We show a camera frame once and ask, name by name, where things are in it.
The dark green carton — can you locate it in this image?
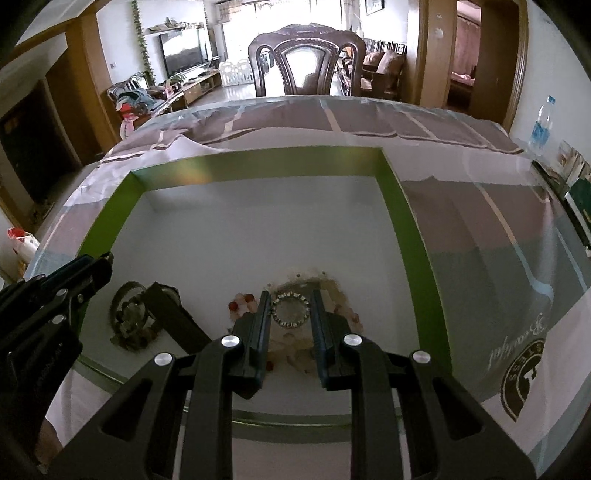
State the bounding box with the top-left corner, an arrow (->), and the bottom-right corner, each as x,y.
565,177 -> 591,256

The wooden sofa with cushions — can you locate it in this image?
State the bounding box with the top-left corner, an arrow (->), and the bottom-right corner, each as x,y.
342,41 -> 408,100

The red and white packet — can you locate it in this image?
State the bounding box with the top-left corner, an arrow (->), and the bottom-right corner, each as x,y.
6,226 -> 40,269

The metal bangle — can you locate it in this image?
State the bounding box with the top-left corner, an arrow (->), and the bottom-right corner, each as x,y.
109,281 -> 154,334

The white play fence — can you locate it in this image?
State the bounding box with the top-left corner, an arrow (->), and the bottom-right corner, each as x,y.
219,58 -> 255,86

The dark wooden dining chair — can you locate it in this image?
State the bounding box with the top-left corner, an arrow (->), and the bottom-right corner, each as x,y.
248,24 -> 368,98

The dark olive bead bracelet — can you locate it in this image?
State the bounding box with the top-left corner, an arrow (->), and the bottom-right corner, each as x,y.
112,299 -> 160,352

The flat screen television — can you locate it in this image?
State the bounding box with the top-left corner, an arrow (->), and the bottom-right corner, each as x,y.
159,28 -> 213,77

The red and white bead bracelet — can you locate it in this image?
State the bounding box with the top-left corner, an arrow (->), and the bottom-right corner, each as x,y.
228,292 -> 365,371

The clear plastic water bottle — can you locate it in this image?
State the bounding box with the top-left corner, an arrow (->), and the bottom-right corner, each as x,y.
529,95 -> 557,156

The wooden television cabinet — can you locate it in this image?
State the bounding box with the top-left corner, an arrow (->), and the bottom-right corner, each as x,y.
175,71 -> 223,103

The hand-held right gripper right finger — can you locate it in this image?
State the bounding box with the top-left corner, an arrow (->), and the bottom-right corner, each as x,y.
311,289 -> 536,480

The green cardboard box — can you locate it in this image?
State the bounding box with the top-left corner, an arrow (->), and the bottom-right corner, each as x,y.
76,147 -> 455,428

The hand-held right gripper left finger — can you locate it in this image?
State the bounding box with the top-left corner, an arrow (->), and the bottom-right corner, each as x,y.
48,290 -> 273,480

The small silver studded ring bracelet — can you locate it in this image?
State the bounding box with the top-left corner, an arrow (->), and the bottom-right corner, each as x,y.
271,291 -> 310,329

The chair piled with clothes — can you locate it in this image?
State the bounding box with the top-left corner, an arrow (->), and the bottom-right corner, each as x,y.
108,74 -> 172,136

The grey and white printed tablecloth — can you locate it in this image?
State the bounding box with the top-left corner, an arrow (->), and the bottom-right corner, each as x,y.
28,95 -> 591,480

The green vine garland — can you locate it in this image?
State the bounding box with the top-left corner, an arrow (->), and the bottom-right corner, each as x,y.
131,0 -> 156,86

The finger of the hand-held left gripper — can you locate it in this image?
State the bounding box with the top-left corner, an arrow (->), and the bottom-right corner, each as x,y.
0,255 -> 96,306
0,251 -> 115,343

